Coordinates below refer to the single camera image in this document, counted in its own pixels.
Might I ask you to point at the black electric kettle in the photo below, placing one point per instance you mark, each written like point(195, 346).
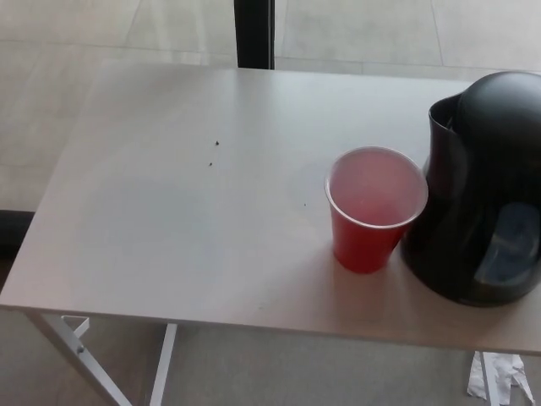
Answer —
point(473, 177)

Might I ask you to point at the red plastic cup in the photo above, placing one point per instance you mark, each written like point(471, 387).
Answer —
point(363, 245)

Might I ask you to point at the white metal table leg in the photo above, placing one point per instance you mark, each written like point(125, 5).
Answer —
point(488, 380)
point(164, 363)
point(84, 359)

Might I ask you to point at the white crumpled paper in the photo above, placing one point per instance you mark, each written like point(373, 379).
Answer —
point(479, 380)

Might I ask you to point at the black vertical post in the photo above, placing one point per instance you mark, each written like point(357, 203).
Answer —
point(255, 34)

